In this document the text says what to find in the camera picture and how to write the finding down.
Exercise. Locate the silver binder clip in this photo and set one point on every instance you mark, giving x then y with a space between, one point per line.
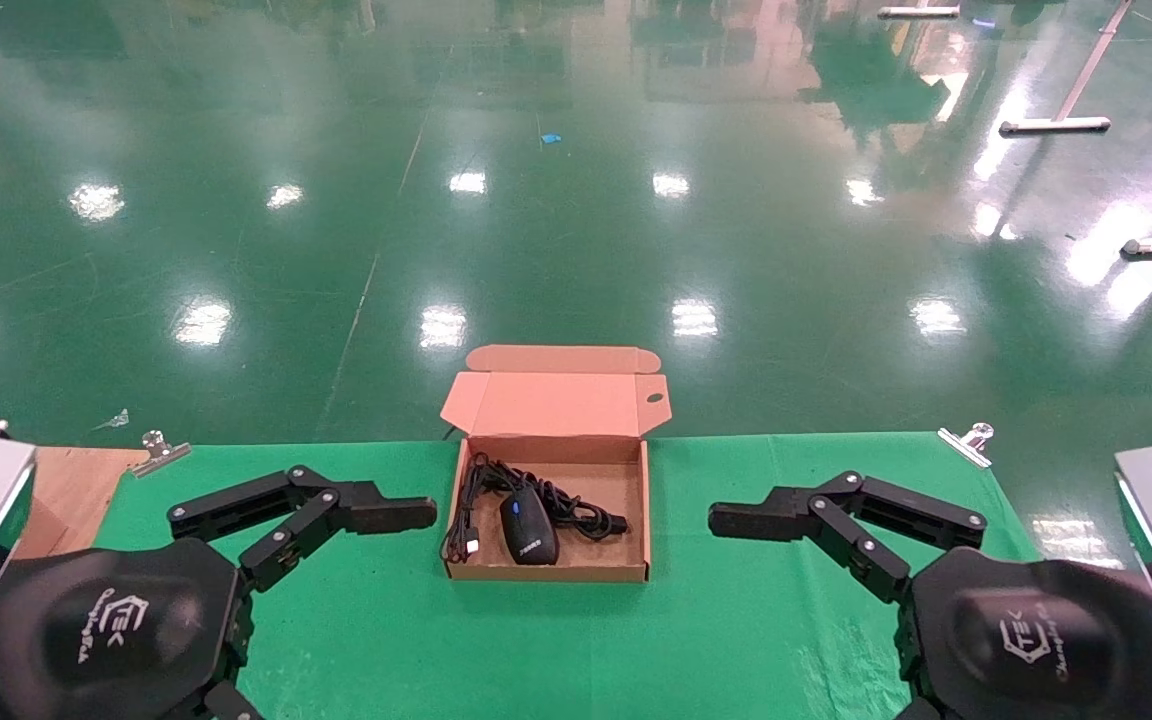
158 455
966 445

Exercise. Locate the green table cloth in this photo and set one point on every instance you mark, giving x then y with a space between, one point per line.
536 650

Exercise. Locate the clear plastic litter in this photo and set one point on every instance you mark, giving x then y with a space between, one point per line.
114 421

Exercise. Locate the open brown cardboard box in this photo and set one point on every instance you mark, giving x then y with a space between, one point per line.
556 400

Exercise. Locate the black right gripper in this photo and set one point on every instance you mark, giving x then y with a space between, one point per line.
1036 640

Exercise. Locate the flat brown cardboard piece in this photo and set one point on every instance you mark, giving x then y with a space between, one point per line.
76 490

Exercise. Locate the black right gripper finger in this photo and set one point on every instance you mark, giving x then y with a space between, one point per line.
766 518

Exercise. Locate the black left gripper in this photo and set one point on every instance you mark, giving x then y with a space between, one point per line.
106 625

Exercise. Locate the white table leg stand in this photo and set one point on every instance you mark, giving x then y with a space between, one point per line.
1056 125

